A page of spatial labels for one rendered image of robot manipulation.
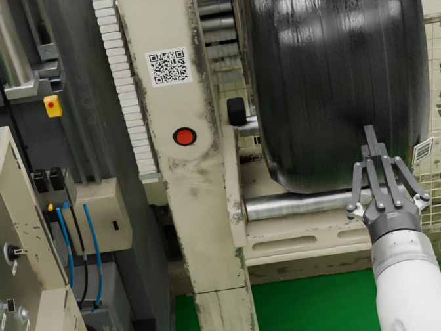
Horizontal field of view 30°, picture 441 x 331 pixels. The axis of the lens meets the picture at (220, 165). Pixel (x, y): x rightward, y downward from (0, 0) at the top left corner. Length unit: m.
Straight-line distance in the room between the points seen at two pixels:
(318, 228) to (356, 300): 1.03
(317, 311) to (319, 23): 1.46
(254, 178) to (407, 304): 0.82
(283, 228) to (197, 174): 0.20
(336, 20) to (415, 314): 0.49
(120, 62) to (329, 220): 0.52
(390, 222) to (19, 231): 0.66
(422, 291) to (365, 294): 1.55
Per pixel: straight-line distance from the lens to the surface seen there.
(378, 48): 1.33
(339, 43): 1.32
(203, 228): 1.75
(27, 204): 1.46
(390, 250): 1.17
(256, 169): 1.89
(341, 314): 2.62
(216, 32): 1.94
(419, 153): 1.47
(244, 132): 1.84
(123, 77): 1.54
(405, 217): 1.21
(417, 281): 1.13
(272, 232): 1.64
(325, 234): 1.65
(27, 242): 1.52
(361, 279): 2.71
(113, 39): 1.49
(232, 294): 1.90
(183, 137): 1.59
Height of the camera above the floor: 1.99
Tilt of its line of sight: 38 degrees down
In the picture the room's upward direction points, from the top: 11 degrees counter-clockwise
